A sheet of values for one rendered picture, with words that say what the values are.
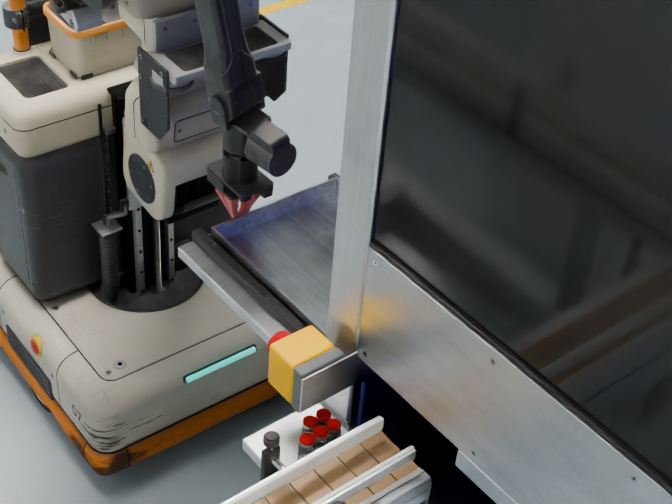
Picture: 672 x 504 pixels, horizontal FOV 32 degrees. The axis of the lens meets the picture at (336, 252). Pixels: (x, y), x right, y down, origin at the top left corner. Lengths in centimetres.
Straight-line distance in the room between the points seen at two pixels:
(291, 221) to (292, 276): 14
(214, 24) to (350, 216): 41
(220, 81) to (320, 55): 249
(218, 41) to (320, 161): 198
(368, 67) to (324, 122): 255
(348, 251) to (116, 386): 116
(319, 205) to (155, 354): 72
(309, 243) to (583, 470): 79
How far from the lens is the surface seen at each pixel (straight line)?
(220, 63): 173
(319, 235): 195
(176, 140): 228
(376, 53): 129
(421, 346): 142
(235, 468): 274
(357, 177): 139
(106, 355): 260
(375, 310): 146
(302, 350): 153
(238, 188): 186
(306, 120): 385
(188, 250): 191
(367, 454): 155
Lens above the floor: 209
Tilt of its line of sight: 39 degrees down
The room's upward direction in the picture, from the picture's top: 5 degrees clockwise
